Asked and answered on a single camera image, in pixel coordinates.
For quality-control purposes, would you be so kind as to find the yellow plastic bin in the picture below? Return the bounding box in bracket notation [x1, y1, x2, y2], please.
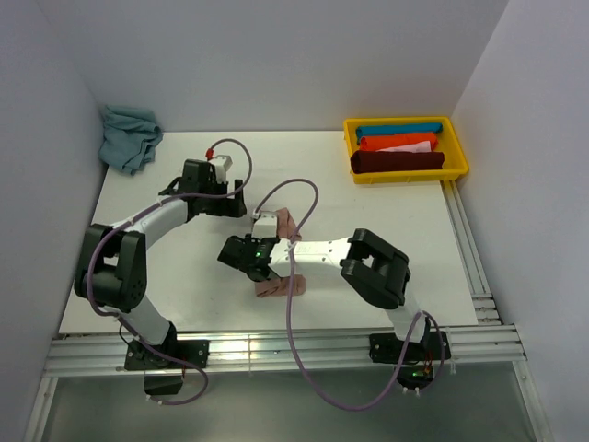
[343, 116, 468, 184]

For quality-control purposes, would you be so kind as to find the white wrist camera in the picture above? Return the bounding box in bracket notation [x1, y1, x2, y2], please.
[251, 211, 278, 238]
[209, 155, 233, 184]

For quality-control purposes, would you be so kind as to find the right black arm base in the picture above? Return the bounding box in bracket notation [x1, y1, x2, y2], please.
[369, 332, 452, 390]

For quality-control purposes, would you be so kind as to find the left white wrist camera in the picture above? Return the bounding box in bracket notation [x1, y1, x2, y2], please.
[209, 155, 233, 184]

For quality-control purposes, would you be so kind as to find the pink printed t-shirt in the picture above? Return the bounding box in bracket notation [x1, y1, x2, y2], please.
[255, 208, 306, 298]

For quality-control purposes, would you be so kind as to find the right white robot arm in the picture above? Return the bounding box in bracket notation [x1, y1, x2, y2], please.
[217, 228, 431, 359]

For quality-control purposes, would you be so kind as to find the crumpled teal t-shirt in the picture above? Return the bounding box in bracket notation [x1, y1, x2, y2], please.
[98, 105, 163, 176]

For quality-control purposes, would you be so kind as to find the rolled maroon t-shirt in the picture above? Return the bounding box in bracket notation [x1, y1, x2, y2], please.
[350, 151, 445, 174]

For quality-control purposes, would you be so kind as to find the rolled orange t-shirt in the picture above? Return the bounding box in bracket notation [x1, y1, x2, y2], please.
[360, 132, 438, 153]

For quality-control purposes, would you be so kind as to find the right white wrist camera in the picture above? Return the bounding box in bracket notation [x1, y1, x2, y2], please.
[251, 211, 278, 238]

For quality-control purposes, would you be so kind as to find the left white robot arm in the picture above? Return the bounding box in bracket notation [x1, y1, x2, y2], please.
[74, 156, 247, 368]

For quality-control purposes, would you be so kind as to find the rolled blue t-shirt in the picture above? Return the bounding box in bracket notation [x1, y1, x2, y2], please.
[355, 122, 444, 141]

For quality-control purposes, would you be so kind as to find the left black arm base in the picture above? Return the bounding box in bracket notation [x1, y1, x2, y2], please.
[123, 340, 210, 399]

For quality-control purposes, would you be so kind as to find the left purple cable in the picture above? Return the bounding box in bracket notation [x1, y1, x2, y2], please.
[86, 137, 253, 406]

